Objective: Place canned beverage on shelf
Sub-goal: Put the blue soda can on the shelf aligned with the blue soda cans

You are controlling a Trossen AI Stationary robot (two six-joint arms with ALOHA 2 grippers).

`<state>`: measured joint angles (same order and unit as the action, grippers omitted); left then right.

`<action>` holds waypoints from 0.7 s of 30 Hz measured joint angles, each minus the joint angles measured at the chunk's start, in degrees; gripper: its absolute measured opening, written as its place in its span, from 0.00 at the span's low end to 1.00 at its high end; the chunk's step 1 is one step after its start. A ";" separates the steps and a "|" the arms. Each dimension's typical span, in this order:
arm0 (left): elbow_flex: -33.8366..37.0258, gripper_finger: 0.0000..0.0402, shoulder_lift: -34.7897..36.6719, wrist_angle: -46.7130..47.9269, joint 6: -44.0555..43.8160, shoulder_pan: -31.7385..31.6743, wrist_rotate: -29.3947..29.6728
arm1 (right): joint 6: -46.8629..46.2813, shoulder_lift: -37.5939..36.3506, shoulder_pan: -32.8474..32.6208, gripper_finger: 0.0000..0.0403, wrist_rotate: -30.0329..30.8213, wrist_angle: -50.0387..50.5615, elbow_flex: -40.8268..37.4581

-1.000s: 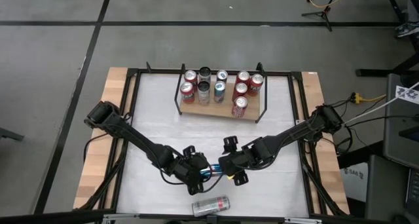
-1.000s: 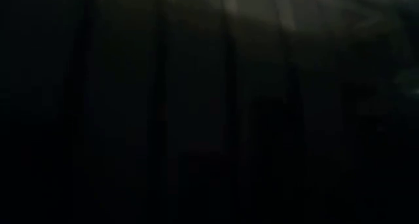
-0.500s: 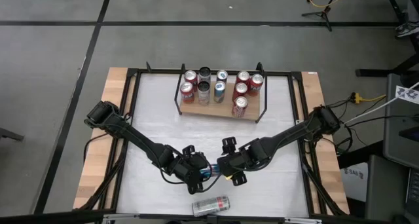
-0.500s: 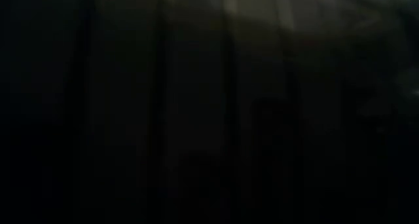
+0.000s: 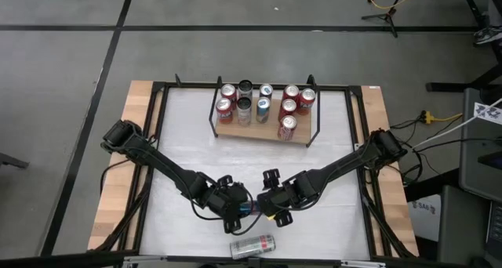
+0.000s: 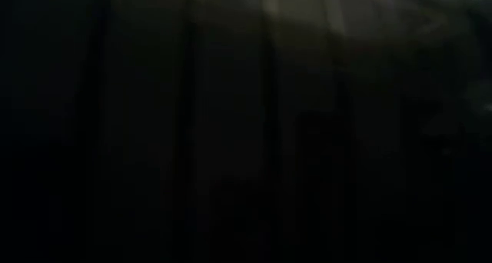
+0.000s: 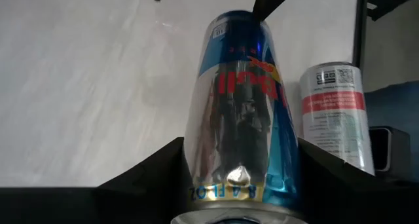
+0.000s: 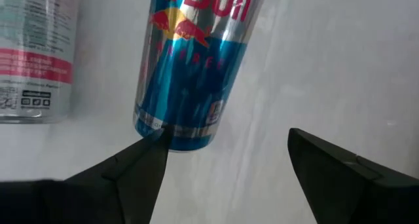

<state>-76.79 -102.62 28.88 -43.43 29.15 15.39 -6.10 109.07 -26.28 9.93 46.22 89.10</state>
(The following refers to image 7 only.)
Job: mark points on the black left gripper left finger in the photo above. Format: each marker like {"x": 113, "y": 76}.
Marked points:
{"x": 98, "y": 207}

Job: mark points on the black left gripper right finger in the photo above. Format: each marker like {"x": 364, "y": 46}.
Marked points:
{"x": 360, "y": 201}

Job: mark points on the white Celsius Peach Vibe can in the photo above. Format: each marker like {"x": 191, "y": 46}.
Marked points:
{"x": 334, "y": 119}

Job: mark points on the blue silver Red Bull can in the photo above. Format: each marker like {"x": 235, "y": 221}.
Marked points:
{"x": 239, "y": 119}

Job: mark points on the white glossy table mat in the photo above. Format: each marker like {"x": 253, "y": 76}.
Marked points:
{"x": 82, "y": 86}

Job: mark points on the black aluminium table frame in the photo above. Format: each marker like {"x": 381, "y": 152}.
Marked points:
{"x": 360, "y": 27}

